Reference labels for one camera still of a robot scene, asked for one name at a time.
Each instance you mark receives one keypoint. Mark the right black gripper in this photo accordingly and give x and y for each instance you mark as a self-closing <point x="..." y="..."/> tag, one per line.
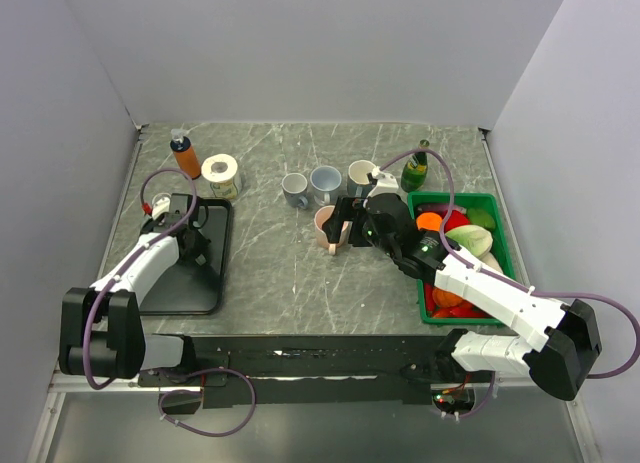
<point x="348" y="209"/>

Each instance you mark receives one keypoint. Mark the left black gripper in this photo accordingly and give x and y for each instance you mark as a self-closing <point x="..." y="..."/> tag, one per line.
<point x="199" y="248"/>

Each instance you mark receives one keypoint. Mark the pink mug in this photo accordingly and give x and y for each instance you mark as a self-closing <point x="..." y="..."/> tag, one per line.
<point x="320" y="218"/>

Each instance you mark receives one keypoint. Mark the small blue-grey mug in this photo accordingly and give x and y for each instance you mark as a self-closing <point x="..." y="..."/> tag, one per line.
<point x="326" y="183"/>

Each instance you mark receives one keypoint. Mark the grey mug with cream inside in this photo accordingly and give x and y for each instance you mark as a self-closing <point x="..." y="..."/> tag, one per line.
<point x="358" y="184"/>

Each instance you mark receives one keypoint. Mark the dark slate blue mug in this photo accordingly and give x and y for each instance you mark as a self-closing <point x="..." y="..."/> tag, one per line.
<point x="295" y="186"/>

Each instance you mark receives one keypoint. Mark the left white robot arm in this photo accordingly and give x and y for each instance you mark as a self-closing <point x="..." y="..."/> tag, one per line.
<point x="101" y="332"/>

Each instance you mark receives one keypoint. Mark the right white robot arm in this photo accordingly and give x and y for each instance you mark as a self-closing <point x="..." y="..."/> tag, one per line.
<point x="556" y="341"/>

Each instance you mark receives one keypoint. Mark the black serving tray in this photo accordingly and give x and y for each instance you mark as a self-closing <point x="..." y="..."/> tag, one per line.
<point x="187" y="289"/>

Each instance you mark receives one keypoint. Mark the green plastic basket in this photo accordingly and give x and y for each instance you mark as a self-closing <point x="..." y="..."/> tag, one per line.
<point x="500" y="250"/>

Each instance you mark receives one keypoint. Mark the green glass bottle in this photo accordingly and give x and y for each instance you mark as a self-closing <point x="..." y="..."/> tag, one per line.
<point x="415" y="170"/>

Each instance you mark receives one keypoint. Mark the orange plush carrot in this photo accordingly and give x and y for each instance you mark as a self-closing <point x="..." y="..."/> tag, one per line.
<point x="429" y="221"/>

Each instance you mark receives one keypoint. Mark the orange soap dispenser bottle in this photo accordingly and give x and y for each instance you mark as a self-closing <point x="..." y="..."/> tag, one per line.
<point x="184" y="153"/>

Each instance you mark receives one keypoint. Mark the red plush vegetable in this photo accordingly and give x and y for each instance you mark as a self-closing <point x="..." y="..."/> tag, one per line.
<point x="456" y="220"/>

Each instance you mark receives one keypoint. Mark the red plush chili pepper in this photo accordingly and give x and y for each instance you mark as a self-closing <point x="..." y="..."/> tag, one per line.
<point x="430" y="304"/>

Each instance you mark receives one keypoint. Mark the orange plush pumpkin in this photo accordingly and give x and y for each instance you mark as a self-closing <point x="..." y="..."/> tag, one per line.
<point x="445" y="299"/>

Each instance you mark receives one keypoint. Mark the dark green plush avocado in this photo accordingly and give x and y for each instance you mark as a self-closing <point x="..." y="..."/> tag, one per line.
<point x="481" y="218"/>

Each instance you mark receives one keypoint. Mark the green plush cabbage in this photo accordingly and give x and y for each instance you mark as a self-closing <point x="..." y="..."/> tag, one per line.
<point x="476" y="239"/>

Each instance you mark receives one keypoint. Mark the white plush radish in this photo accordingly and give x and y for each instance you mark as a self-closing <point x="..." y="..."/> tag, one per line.
<point x="489" y="260"/>

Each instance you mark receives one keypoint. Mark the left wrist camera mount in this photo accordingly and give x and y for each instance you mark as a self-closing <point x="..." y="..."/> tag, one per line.
<point x="159" y="204"/>

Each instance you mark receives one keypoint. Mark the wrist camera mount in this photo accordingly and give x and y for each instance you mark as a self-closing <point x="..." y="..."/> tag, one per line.
<point x="382" y="182"/>
<point x="159" y="204"/>

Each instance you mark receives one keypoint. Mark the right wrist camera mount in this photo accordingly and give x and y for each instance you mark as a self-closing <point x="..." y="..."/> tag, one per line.
<point x="382" y="182"/>

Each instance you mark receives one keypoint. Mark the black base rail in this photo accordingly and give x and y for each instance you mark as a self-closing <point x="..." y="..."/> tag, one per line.
<point x="289" y="369"/>

